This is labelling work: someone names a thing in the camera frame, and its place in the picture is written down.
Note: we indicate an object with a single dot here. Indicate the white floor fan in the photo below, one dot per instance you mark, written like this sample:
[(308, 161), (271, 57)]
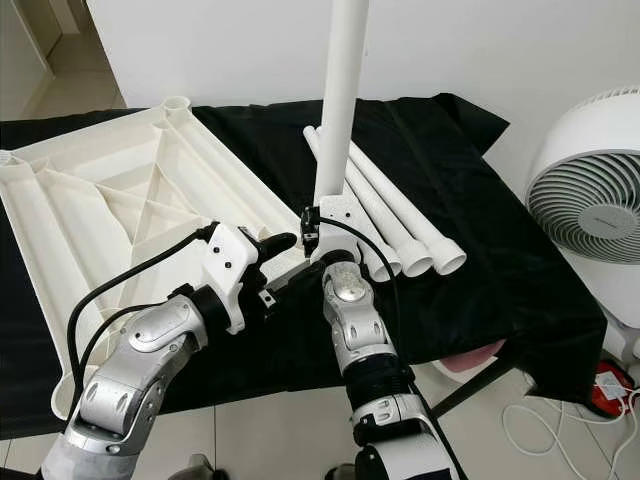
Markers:
[(590, 190)]

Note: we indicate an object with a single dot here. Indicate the dark table leg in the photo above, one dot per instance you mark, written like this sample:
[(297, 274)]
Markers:
[(470, 385)]

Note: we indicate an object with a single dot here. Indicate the white plastic ribbed table top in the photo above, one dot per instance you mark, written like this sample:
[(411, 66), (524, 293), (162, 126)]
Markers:
[(100, 200)]

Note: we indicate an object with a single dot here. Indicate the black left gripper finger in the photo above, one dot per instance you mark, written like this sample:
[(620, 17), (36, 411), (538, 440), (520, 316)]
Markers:
[(305, 292), (275, 247)]

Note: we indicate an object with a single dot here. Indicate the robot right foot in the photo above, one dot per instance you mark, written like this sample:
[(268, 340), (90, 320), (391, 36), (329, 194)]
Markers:
[(344, 473)]

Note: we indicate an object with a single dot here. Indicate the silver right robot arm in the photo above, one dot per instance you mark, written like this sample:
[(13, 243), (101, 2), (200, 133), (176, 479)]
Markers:
[(355, 320)]

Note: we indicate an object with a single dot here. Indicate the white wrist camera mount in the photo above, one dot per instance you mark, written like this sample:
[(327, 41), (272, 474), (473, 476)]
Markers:
[(340, 215), (232, 262)]

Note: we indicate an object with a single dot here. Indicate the black cloth cover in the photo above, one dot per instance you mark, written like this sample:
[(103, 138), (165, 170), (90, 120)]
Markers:
[(490, 200)]

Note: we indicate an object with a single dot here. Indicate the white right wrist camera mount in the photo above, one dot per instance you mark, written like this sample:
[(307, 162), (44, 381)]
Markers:
[(340, 215)]

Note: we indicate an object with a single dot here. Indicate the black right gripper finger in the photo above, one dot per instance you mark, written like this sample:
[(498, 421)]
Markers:
[(308, 222)]

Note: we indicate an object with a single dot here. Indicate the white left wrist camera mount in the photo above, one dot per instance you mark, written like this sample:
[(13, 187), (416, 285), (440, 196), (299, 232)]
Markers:
[(232, 262)]

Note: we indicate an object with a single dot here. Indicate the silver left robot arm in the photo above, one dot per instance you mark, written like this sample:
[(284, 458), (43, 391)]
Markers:
[(130, 400)]

